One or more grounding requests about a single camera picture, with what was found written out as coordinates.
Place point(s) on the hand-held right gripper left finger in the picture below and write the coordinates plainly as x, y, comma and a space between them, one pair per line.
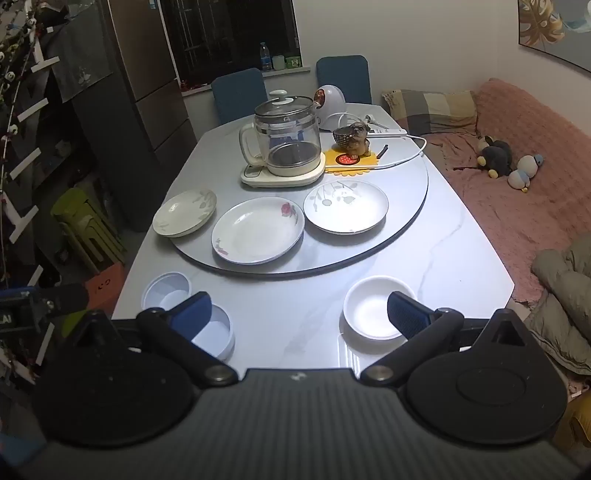
194, 311

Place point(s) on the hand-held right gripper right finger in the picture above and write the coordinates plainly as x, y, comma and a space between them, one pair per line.
406, 314

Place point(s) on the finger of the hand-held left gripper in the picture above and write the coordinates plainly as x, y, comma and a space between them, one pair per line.
67, 297

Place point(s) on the pale blue bowl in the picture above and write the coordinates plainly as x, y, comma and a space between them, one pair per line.
214, 337
166, 290

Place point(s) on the white bowl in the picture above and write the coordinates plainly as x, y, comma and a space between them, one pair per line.
369, 314

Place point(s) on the cream plate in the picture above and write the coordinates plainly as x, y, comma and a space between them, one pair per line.
184, 214

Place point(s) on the rose pattern plate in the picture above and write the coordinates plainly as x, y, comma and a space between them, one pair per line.
256, 233

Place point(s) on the grey leaf pattern plate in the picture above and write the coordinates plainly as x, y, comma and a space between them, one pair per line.
346, 210

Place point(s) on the orange box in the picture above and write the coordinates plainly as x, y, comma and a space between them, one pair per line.
108, 286

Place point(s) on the glass turntable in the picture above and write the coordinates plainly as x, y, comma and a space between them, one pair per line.
392, 240

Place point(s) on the stack of green stools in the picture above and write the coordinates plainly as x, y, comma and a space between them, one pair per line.
85, 221

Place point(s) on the rack with white clips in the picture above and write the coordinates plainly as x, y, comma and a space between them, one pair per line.
18, 161

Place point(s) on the cream kettle base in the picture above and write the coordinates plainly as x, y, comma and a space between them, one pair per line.
258, 178

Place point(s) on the yellow flower-shaped mat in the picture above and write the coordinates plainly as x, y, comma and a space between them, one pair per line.
364, 165

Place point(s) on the olive duvet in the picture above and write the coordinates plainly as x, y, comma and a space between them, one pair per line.
563, 295

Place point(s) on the pink blanket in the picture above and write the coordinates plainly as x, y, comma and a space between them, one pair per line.
531, 212

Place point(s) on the small dark stick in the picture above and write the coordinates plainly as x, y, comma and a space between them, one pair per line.
382, 151

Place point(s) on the blue white plush toy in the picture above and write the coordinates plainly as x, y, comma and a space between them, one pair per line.
519, 180
531, 165

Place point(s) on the black plush toy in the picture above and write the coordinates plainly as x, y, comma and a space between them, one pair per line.
496, 157

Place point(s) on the dog figurine with basket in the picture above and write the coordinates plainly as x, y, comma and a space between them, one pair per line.
353, 138

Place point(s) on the white power strip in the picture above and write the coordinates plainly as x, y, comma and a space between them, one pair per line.
385, 129

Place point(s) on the yellow object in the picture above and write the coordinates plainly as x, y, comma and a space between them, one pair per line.
575, 429

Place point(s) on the glass kettle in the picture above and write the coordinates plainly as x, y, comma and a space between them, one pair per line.
286, 129

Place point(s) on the plaid pillow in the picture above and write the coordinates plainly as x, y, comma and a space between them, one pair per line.
429, 110

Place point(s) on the grey refrigerator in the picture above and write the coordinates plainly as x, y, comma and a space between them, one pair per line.
147, 92

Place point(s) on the white round appliance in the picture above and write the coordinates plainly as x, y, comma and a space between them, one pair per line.
330, 106

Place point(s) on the blue chair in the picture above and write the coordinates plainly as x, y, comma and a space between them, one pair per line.
238, 94
344, 78

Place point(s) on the white jar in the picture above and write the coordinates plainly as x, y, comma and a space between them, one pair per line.
279, 62

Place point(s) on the clear water bottle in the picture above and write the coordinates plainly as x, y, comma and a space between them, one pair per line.
265, 57

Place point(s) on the green jar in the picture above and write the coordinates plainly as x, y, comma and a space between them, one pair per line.
293, 62

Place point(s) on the window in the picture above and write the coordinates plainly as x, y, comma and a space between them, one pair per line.
221, 37

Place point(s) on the wall picture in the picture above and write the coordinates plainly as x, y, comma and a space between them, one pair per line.
549, 23

